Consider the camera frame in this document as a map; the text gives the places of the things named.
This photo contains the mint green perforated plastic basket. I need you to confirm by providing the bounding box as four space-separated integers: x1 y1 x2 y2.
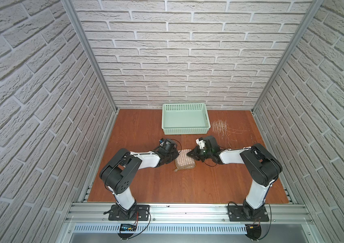
161 103 211 135

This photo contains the white slotted cable duct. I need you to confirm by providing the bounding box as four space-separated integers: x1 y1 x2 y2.
73 223 247 234

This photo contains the left black controller board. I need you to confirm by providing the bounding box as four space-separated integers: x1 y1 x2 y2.
119 223 137 232

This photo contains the right black controller board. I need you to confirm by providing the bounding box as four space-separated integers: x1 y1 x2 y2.
245 224 262 241

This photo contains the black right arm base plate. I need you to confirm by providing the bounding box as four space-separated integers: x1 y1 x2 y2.
227 205 270 222

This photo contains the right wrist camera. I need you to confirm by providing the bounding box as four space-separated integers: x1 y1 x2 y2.
195 138 206 149

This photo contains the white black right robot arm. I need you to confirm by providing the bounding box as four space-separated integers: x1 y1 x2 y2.
187 136 282 210

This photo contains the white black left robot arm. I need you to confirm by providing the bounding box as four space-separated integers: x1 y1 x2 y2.
100 138 180 212

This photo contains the black controller board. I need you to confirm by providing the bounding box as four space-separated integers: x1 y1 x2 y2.
119 223 137 232
245 224 262 241

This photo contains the aluminium corner post left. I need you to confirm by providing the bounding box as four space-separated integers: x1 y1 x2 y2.
62 0 119 113

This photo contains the aluminium corner post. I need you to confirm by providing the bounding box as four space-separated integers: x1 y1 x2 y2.
251 0 325 113
62 0 119 113

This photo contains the aluminium left base rail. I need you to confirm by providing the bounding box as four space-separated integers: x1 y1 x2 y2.
76 108 120 203

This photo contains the aluminium corner post right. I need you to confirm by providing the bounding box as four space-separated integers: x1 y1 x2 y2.
251 0 325 113

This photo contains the aluminium front frame rail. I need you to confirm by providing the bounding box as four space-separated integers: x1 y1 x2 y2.
65 202 314 224

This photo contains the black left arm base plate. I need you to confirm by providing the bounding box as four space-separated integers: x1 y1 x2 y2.
104 204 150 221

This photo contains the pink striped square dishcloth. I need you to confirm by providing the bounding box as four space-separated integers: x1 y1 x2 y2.
174 149 196 172

